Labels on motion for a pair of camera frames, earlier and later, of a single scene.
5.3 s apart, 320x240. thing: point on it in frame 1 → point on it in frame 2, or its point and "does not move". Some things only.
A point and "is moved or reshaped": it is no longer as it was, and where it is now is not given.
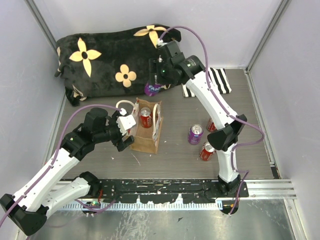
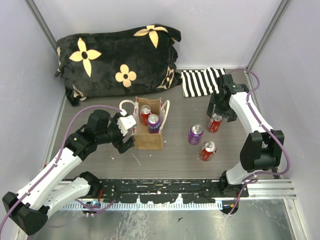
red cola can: x=207 y=151 does not move
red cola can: x=210 y=126 does not move
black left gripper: x=113 y=121 does not move
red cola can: x=146 y=117 does not move
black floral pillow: x=111 y=61 does not move
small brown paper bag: x=145 y=139 is moved or reshaped
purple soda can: x=195 y=134 does not move
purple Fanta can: x=152 y=90 → x=153 y=123
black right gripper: x=154 y=65 → x=216 y=97
